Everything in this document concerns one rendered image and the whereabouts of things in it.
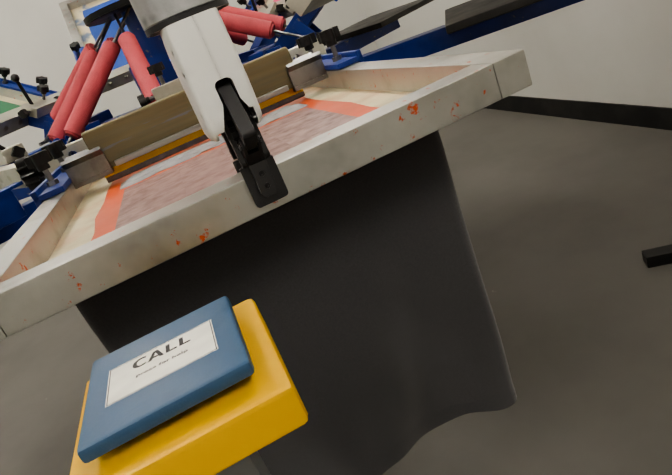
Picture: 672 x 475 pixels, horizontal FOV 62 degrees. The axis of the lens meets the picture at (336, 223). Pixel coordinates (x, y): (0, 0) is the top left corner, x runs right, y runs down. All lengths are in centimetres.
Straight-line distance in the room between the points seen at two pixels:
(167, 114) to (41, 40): 424
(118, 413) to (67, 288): 21
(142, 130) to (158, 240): 58
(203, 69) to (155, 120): 62
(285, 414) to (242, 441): 3
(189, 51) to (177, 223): 15
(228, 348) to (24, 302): 25
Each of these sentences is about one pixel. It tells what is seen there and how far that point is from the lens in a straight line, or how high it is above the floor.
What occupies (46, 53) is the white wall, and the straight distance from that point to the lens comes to 528.
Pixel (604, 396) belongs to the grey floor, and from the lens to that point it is 162.
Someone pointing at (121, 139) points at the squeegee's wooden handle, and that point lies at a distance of 109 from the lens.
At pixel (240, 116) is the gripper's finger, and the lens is 46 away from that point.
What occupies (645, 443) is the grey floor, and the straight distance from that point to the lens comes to 152.
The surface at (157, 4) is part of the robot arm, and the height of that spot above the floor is 117.
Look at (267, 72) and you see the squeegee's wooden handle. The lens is 110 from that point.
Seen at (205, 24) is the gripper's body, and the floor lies 114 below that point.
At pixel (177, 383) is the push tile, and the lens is 34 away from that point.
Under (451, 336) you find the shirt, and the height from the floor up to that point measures 67.
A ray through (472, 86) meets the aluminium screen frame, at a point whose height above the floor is 100.
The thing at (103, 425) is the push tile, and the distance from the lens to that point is 34.
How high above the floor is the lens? 113
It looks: 21 degrees down
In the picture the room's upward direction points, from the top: 22 degrees counter-clockwise
